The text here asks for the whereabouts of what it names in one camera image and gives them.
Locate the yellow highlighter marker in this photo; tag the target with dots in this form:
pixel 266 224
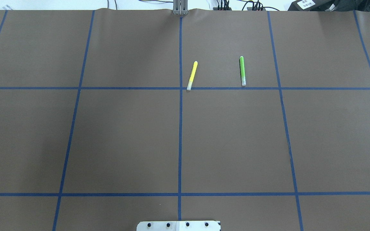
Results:
pixel 192 75

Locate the green highlighter marker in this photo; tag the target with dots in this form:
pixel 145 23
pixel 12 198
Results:
pixel 242 71

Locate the brown paper table mat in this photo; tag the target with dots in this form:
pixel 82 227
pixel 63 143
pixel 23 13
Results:
pixel 98 131

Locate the black power adapter box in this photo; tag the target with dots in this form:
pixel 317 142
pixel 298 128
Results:
pixel 313 5

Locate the aluminium frame post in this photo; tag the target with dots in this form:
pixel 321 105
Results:
pixel 180 7

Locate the white camera stand base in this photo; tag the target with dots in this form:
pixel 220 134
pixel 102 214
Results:
pixel 190 225

